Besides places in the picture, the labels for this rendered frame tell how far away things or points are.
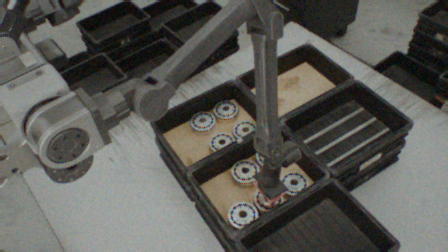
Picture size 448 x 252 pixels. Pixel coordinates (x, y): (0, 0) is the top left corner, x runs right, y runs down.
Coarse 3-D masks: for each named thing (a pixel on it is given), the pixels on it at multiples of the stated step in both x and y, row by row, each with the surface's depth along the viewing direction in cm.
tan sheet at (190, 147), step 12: (240, 108) 177; (216, 120) 173; (240, 120) 172; (252, 120) 172; (168, 132) 171; (180, 132) 170; (192, 132) 170; (216, 132) 169; (228, 132) 168; (180, 144) 166; (192, 144) 166; (204, 144) 165; (180, 156) 162; (192, 156) 162; (204, 156) 161
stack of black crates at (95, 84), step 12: (96, 60) 247; (108, 60) 242; (72, 72) 241; (84, 72) 246; (96, 72) 251; (108, 72) 251; (120, 72) 234; (72, 84) 246; (84, 84) 245; (96, 84) 244; (108, 84) 244
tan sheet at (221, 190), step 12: (252, 156) 160; (288, 168) 155; (300, 168) 155; (216, 180) 154; (228, 180) 153; (216, 192) 150; (228, 192) 150; (240, 192) 150; (252, 192) 149; (216, 204) 147; (228, 204) 147; (252, 204) 146
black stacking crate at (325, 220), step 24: (336, 192) 140; (288, 216) 137; (312, 216) 142; (336, 216) 141; (360, 216) 133; (240, 240) 127; (264, 240) 137; (288, 240) 136; (312, 240) 136; (336, 240) 135; (360, 240) 135; (384, 240) 127
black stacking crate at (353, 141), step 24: (336, 96) 167; (360, 96) 171; (288, 120) 159; (312, 120) 168; (336, 120) 169; (360, 120) 168; (384, 120) 165; (312, 144) 162; (336, 144) 161; (336, 168) 154
